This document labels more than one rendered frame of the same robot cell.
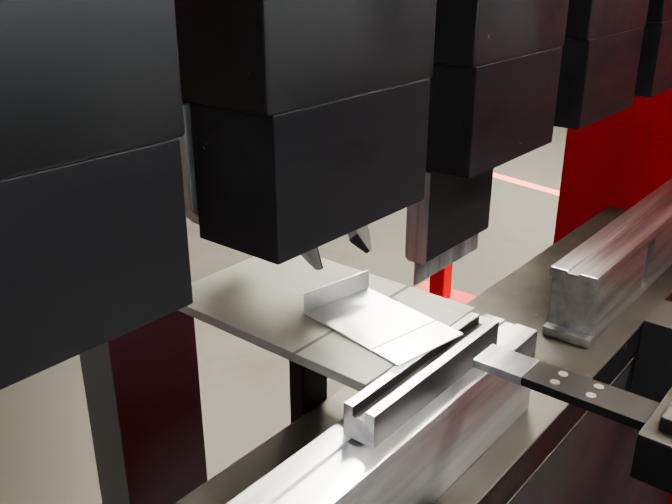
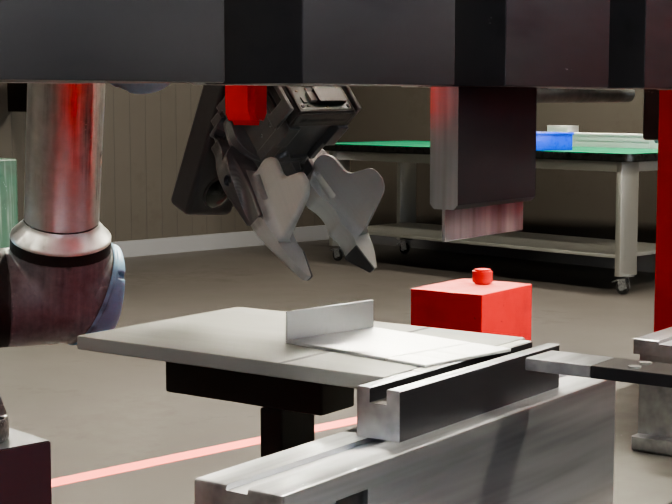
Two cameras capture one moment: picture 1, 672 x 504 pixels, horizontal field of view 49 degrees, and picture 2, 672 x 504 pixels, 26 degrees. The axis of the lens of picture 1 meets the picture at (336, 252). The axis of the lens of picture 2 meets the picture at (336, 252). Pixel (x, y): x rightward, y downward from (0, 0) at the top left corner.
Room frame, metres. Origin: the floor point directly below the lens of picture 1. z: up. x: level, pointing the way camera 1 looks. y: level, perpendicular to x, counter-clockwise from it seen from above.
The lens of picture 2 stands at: (-0.35, 0.06, 1.17)
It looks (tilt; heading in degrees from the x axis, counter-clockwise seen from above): 6 degrees down; 356
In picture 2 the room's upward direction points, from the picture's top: straight up
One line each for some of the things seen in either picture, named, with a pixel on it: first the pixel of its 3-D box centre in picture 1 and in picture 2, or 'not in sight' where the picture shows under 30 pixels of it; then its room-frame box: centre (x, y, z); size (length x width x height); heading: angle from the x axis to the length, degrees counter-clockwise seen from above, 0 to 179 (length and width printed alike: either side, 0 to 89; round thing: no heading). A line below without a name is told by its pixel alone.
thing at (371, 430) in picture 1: (428, 372); (465, 386); (0.56, -0.08, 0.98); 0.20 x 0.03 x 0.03; 141
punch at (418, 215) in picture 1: (450, 213); (484, 161); (0.57, -0.09, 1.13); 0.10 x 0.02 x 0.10; 141
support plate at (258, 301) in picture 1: (315, 305); (300, 343); (0.67, 0.02, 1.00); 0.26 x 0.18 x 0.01; 51
